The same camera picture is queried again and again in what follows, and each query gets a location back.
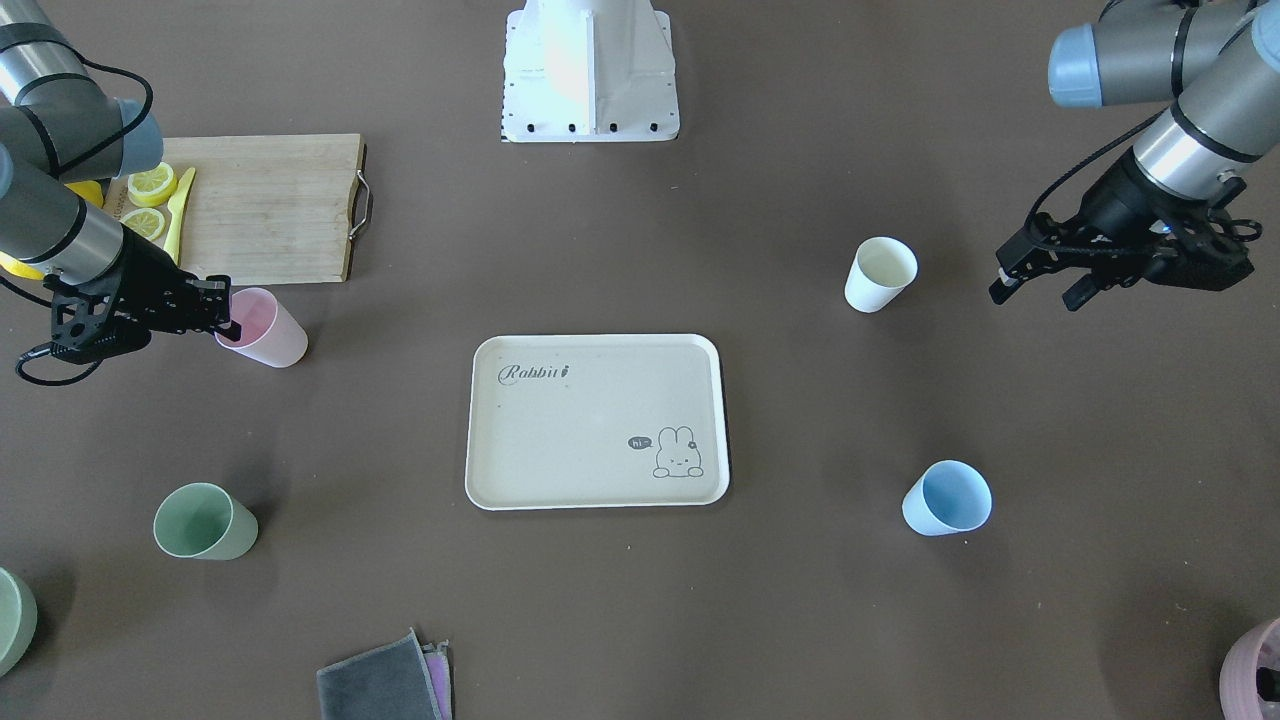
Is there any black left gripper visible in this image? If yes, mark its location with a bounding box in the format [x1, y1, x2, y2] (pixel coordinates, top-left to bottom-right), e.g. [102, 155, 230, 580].
[989, 150, 1263, 313]

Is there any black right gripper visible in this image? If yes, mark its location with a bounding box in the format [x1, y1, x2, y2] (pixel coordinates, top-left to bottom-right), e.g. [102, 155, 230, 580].
[46, 231, 243, 365]

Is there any pink cup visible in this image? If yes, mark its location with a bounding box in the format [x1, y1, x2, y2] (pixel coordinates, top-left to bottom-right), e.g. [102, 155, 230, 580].
[215, 288, 308, 368]

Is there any cream white cup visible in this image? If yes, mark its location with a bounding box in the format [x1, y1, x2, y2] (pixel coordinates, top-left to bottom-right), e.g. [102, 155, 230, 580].
[844, 236, 919, 313]

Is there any green cup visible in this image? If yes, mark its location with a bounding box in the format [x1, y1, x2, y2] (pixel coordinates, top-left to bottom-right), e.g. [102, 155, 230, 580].
[152, 482, 259, 561]

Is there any blue cup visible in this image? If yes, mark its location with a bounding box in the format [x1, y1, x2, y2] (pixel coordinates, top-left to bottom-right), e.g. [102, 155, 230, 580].
[901, 459, 995, 536]

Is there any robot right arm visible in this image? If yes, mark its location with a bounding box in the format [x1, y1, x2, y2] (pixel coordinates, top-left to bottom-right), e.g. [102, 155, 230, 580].
[1, 1, 241, 366]

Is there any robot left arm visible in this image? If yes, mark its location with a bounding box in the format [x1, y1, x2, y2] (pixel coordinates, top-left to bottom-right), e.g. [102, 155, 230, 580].
[989, 1, 1279, 311]

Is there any cream rabbit tray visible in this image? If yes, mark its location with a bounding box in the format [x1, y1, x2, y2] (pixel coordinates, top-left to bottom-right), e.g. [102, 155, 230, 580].
[463, 333, 731, 511]

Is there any bamboo cutting board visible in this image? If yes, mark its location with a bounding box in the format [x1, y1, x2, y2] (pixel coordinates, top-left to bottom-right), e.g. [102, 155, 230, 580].
[163, 133, 366, 287]

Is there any yellow plastic knife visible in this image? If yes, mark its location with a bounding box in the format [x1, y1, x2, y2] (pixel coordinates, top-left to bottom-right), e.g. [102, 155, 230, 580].
[163, 167, 197, 264]

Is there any lower lemon slice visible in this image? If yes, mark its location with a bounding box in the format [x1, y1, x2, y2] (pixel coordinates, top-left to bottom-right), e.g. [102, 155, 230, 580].
[119, 208, 168, 243]

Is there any lemon slice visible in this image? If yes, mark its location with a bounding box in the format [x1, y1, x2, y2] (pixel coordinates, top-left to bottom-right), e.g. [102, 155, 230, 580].
[125, 161, 178, 208]
[119, 208, 168, 243]

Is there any upper lemon slice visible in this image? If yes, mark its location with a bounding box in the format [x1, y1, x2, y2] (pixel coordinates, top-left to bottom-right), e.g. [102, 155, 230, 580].
[125, 161, 178, 208]

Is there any upper whole lemon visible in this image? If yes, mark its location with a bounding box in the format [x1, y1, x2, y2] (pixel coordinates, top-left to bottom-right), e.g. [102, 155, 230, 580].
[65, 179, 105, 209]

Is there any whole lemon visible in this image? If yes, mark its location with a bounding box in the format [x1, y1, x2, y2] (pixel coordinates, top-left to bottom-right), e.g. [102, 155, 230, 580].
[65, 179, 105, 209]
[0, 252, 45, 281]

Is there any lower whole lemon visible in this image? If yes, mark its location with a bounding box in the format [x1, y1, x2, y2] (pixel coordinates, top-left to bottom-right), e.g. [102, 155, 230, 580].
[0, 252, 45, 281]

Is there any pale green bowl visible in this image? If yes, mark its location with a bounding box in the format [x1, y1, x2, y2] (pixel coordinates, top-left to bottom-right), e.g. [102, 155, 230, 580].
[0, 568, 38, 676]

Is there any grey folded cloth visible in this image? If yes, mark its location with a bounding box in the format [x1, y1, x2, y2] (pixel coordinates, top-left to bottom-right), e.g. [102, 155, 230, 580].
[316, 632, 443, 719]

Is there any purple cloth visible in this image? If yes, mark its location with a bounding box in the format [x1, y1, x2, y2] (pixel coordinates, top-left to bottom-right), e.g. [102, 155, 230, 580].
[421, 641, 454, 720]

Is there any pink bowl with ice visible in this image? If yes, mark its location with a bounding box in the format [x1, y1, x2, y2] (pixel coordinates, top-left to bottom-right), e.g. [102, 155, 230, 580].
[1219, 618, 1279, 719]

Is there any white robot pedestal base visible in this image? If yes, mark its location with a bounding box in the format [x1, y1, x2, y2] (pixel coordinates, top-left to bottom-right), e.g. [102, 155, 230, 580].
[500, 1, 681, 143]

